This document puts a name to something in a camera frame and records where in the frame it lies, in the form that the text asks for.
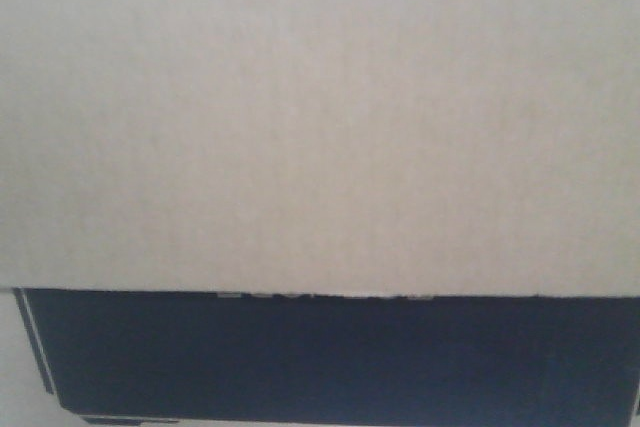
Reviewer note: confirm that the brown cardboard box black print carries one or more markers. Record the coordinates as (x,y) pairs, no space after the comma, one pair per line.
(321,146)

